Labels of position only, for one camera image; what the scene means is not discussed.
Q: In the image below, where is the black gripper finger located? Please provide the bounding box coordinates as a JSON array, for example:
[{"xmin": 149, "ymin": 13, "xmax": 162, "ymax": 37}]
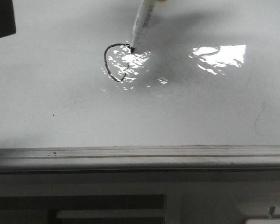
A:
[{"xmin": 0, "ymin": 0, "xmax": 16, "ymax": 38}]

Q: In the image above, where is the white black-tipped whiteboard marker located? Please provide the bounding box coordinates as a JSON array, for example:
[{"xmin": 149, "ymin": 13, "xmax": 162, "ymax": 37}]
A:
[{"xmin": 130, "ymin": 0, "xmax": 156, "ymax": 54}]

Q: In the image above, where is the white whiteboard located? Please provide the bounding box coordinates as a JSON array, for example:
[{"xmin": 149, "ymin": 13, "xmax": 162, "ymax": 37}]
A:
[{"xmin": 0, "ymin": 0, "xmax": 280, "ymax": 172}]

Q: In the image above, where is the white marker tray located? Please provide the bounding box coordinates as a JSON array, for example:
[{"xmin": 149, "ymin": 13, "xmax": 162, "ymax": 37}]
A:
[{"xmin": 245, "ymin": 206, "xmax": 280, "ymax": 224}]

